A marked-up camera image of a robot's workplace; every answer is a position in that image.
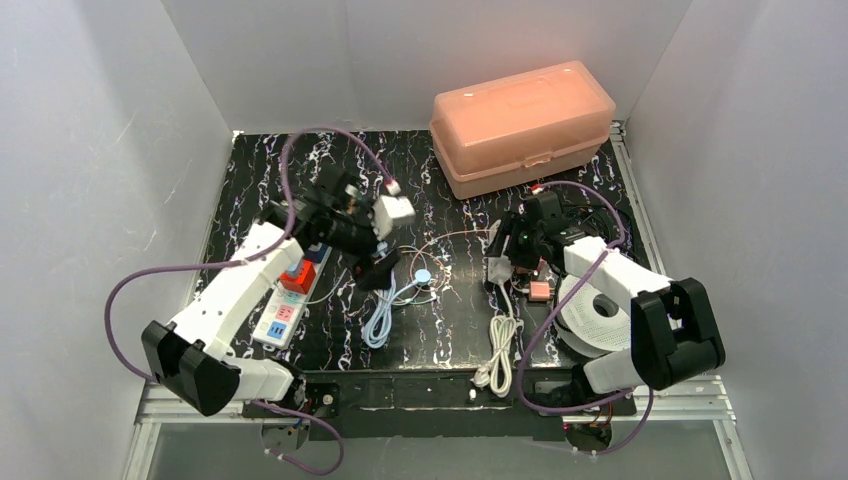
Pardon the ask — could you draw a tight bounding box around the pink power adapter plug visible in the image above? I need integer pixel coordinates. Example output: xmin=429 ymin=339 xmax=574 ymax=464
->
xmin=527 ymin=280 xmax=553 ymax=302

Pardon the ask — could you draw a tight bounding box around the light blue cable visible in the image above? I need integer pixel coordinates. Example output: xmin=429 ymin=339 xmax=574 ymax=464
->
xmin=360 ymin=264 xmax=433 ymax=351

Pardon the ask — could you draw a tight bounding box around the white power cord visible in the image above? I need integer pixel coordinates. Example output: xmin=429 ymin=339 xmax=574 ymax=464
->
xmin=471 ymin=281 xmax=525 ymax=399

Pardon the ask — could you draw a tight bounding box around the long white power strip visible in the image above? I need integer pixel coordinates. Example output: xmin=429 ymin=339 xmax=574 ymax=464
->
xmin=251 ymin=244 xmax=332 ymax=351

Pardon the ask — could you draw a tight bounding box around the pink translucent storage box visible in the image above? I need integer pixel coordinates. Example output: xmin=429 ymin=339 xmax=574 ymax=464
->
xmin=429 ymin=61 xmax=616 ymax=200

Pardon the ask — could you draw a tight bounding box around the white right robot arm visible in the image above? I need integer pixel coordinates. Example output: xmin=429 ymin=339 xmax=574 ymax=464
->
xmin=486 ymin=190 xmax=726 ymax=401

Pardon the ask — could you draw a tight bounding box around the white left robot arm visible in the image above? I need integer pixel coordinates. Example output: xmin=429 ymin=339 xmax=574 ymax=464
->
xmin=141 ymin=166 xmax=415 ymax=416

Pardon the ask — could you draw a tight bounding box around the red power adapter plug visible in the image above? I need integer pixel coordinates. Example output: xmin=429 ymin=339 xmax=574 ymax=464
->
xmin=279 ymin=259 xmax=316 ymax=295

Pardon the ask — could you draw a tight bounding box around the thin pink charging cable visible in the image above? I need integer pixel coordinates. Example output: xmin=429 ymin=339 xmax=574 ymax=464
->
xmin=397 ymin=228 xmax=498 ymax=306

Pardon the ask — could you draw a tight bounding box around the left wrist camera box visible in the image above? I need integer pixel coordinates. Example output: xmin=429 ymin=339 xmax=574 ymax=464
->
xmin=372 ymin=195 xmax=416 ymax=240

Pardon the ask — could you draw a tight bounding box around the black coiled usb cable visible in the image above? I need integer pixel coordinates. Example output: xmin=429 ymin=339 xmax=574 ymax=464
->
xmin=563 ymin=198 xmax=643 ymax=266

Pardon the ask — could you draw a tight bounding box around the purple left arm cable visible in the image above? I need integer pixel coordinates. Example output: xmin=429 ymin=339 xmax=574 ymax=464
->
xmin=104 ymin=127 xmax=402 ymax=477

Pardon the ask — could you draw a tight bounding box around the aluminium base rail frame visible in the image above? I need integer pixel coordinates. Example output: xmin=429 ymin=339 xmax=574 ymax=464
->
xmin=125 ymin=370 xmax=752 ymax=479

